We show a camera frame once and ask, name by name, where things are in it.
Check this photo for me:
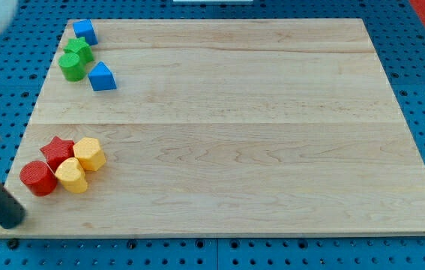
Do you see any yellow hexagon block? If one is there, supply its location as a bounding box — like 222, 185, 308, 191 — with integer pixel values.
73, 137, 106, 171

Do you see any blue triangle block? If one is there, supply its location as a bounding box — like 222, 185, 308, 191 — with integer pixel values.
88, 61, 117, 92

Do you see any green cylinder block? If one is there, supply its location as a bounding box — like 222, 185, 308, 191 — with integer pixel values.
58, 52, 85, 82

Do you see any blue cube block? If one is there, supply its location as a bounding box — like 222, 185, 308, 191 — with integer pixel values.
73, 19, 98, 46

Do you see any yellow heart block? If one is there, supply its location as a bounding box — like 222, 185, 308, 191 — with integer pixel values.
55, 157, 88, 194

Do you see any green star block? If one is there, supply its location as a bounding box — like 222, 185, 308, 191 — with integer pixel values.
64, 37, 94, 65

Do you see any wooden board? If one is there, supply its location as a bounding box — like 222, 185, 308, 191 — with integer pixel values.
0, 19, 425, 239

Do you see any red star block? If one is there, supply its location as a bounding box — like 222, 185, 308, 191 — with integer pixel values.
40, 136, 75, 172

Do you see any red cylinder block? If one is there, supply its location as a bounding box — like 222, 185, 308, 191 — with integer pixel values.
19, 160, 58, 197

